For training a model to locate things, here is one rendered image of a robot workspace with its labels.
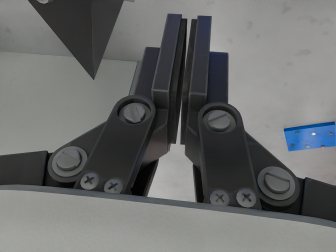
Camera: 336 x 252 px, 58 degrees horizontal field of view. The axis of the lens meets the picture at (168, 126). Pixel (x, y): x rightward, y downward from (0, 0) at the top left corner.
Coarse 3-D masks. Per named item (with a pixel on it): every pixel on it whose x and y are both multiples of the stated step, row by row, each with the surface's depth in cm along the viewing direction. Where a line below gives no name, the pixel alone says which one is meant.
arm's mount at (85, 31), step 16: (32, 0) 55; (64, 0) 44; (80, 0) 40; (96, 0) 40; (112, 0) 51; (48, 16) 52; (64, 16) 47; (80, 16) 42; (96, 16) 42; (112, 16) 54; (64, 32) 50; (80, 32) 45; (96, 32) 44; (80, 48) 48; (96, 48) 46; (96, 64) 49
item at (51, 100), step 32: (0, 64) 201; (32, 64) 201; (64, 64) 201; (128, 64) 200; (0, 96) 184; (32, 96) 184; (64, 96) 184; (96, 96) 183; (0, 128) 170; (32, 128) 170; (64, 128) 169
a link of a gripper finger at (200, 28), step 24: (192, 24) 11; (192, 48) 10; (192, 72) 9; (216, 72) 10; (192, 96) 9; (216, 96) 9; (192, 120) 9; (192, 144) 9; (264, 168) 8; (288, 168) 8; (264, 192) 7; (288, 192) 7
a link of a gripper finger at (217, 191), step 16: (208, 112) 9; (224, 112) 8; (208, 128) 8; (224, 128) 8; (240, 128) 8; (208, 144) 8; (224, 144) 8; (240, 144) 8; (208, 160) 7; (224, 160) 7; (240, 160) 7; (208, 176) 7; (224, 176) 7; (240, 176) 7; (208, 192) 7; (224, 192) 7; (240, 192) 7; (256, 192) 7; (256, 208) 7
